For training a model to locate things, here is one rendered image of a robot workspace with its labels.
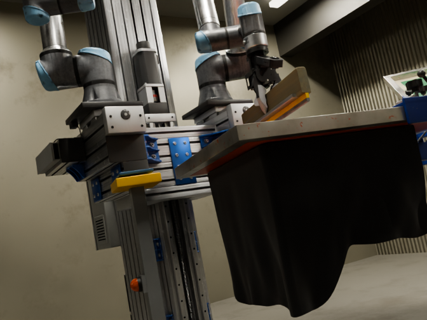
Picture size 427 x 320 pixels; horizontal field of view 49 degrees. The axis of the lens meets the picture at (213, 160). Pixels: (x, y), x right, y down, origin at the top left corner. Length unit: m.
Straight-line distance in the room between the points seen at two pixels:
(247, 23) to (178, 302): 1.04
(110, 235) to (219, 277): 3.16
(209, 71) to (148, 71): 0.25
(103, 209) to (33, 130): 2.62
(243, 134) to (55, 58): 0.92
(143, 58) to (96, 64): 0.27
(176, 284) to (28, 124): 3.10
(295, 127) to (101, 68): 0.86
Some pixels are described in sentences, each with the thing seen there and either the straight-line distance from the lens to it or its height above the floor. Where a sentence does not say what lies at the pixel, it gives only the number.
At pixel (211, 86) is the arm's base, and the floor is 1.34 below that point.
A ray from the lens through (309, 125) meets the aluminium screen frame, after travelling 1.18.
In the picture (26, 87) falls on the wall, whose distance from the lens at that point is 4.78.
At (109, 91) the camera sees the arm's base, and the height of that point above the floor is 1.31.
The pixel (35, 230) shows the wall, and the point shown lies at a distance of 4.50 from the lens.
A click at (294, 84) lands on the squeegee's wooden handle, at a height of 1.11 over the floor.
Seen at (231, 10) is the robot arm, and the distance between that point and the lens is 1.96.
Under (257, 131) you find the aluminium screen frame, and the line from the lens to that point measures 1.11.
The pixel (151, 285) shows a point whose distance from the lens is 1.40.
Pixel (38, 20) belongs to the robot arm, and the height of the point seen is 1.50.
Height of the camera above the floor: 0.77
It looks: 8 degrees up
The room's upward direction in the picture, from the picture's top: 11 degrees counter-clockwise
